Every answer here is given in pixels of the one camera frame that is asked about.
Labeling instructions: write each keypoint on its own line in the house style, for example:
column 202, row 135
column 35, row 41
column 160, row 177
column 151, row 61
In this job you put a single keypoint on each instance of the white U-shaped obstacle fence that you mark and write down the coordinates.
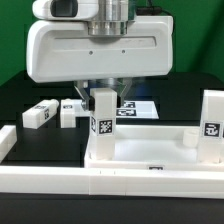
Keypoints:
column 110, row 181

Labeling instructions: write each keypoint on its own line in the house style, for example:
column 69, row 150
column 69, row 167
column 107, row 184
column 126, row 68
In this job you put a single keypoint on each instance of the white desk tabletop tray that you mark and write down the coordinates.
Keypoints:
column 153, row 147

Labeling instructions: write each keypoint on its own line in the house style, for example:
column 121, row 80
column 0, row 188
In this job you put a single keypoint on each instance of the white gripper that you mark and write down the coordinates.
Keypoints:
column 64, row 51

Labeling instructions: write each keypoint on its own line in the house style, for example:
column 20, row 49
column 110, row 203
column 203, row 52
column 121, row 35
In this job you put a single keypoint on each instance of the white marker base plate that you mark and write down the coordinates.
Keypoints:
column 130, row 109

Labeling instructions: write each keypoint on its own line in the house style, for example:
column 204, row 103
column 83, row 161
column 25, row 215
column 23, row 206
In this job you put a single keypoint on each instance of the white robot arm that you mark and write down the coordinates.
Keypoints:
column 103, row 17

